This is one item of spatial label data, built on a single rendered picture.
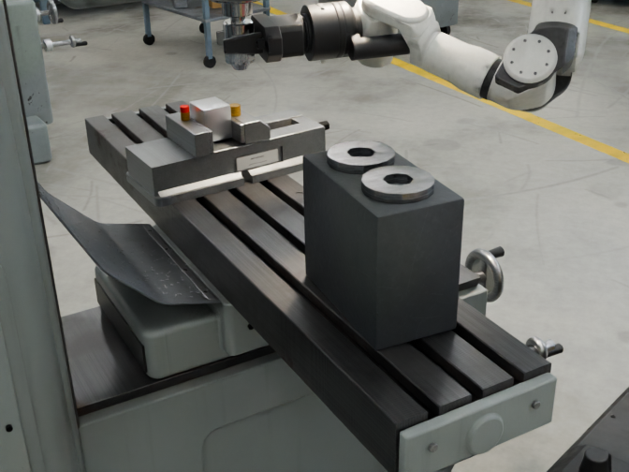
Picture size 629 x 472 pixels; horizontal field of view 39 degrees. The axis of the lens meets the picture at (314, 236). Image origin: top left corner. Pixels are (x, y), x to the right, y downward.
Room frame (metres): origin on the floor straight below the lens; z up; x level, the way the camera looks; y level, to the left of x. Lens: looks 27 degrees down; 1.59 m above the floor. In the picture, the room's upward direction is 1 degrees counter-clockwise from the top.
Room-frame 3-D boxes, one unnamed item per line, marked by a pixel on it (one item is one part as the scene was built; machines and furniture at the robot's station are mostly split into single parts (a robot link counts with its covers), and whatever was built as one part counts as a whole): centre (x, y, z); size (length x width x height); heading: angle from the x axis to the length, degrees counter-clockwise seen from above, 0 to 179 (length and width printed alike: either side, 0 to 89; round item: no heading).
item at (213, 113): (1.50, 0.18, 1.07); 0.06 x 0.05 x 0.06; 32
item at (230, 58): (1.38, 0.11, 1.23); 0.05 x 0.05 x 0.06
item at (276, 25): (1.40, 0.02, 1.24); 0.13 x 0.12 x 0.10; 16
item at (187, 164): (1.52, 0.15, 1.02); 0.35 x 0.15 x 0.11; 122
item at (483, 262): (1.62, -0.33, 0.66); 0.16 x 0.12 x 0.12; 119
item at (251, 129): (1.53, 0.13, 1.05); 0.12 x 0.06 x 0.04; 32
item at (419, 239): (1.05, -0.08, 1.06); 0.22 x 0.12 x 0.20; 24
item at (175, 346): (1.38, 0.11, 0.82); 0.50 x 0.35 x 0.12; 119
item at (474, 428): (1.36, 0.10, 0.92); 1.24 x 0.23 x 0.08; 29
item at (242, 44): (1.35, 0.10, 1.24); 0.06 x 0.02 x 0.03; 106
